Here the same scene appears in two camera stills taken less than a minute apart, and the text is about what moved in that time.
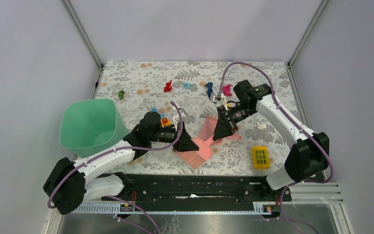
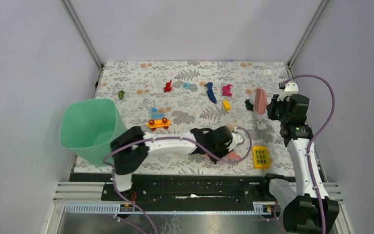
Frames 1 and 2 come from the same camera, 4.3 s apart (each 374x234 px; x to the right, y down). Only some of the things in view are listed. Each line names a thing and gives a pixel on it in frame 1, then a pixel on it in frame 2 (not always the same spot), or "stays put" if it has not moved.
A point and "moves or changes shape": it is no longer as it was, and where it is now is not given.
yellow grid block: [260, 157] stays put
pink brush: [195, 159] moves or changes shape
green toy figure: [121, 94] stays put
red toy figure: [168, 88] stays put
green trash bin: [87, 127] stays put
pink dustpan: [208, 128] → [231, 156]
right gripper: [225, 126] → [273, 103]
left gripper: [185, 142] → [225, 150]
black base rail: [198, 188] stays put
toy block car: [164, 121] stays put
